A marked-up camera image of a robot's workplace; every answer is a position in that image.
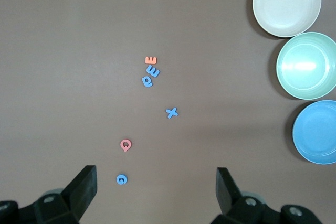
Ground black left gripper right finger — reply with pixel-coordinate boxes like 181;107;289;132
209;167;321;224

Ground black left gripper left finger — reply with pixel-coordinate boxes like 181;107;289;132
0;165;98;224

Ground blue foam letter X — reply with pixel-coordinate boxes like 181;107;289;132
165;107;179;119

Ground blue foam letter Q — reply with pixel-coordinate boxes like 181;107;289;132
141;76;154;88

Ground blue foam letter E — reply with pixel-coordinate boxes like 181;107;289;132
146;65;161;78

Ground pink foam letter Q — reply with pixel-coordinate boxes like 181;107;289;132
120;139;132;153

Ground blue round plate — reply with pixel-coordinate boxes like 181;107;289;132
292;100;336;165

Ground green round plate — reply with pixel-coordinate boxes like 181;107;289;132
276;32;336;101

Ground beige round plate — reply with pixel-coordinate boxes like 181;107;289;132
252;0;322;38

